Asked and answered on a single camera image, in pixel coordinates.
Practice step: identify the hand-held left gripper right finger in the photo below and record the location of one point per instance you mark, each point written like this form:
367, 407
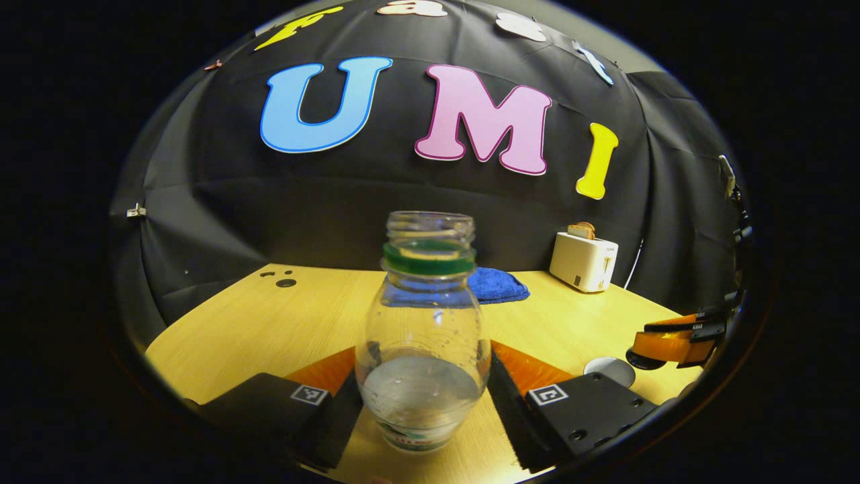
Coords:
517, 423

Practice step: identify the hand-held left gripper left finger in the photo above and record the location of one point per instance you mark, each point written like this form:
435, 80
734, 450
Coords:
336, 423

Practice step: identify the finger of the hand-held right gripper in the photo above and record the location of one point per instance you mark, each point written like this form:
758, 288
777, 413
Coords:
672, 346
685, 325

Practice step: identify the white teacup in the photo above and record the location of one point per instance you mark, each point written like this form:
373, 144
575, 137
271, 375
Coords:
608, 370

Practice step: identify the clear plastic water bottle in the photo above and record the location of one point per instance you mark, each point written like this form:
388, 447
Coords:
423, 336

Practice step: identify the white toaster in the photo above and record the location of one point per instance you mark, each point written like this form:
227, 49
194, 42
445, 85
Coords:
581, 262

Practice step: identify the blue towel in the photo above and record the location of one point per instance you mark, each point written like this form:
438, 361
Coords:
500, 286

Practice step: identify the bread slice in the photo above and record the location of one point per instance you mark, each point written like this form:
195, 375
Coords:
582, 230

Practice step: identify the black backdrop cloth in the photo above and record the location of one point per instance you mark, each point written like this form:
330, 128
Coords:
269, 202

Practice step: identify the white clip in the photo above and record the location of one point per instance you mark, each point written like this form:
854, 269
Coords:
136, 211

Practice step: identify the reddish clip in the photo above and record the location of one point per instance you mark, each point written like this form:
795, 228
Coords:
213, 65

